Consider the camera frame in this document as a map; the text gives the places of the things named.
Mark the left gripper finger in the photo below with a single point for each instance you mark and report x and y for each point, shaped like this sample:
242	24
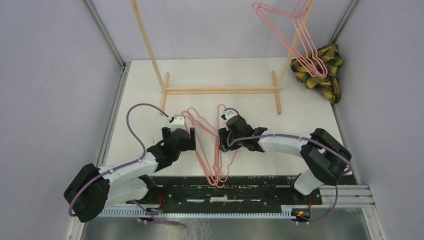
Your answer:
192	142
166	132

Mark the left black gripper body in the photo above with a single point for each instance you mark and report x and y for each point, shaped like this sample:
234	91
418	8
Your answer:
187	146

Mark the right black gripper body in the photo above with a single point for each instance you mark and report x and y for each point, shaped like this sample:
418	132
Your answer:
224	132

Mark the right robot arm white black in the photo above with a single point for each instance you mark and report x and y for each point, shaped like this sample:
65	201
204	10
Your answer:
326	158

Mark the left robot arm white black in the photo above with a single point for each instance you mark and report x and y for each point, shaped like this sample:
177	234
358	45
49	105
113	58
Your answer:
95	188

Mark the wooden clothes rack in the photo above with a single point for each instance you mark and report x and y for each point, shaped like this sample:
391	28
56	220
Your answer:
299	17

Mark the yellow plaid shirt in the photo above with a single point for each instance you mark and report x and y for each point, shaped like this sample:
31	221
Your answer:
326	85

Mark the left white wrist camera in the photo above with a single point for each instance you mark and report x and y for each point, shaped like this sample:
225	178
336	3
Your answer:
177	121

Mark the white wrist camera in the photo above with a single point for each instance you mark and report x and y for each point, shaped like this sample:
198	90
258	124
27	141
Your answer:
177	121
228	113

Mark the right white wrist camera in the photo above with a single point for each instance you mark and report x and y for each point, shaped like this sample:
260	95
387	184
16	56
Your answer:
228	113

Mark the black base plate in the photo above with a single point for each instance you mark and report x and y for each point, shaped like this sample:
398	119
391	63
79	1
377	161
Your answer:
239	195

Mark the white slotted cable duct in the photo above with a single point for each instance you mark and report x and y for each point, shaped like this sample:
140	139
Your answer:
137	212

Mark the aluminium frame rail left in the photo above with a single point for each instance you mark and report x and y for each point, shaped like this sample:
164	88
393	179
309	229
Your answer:
100	81

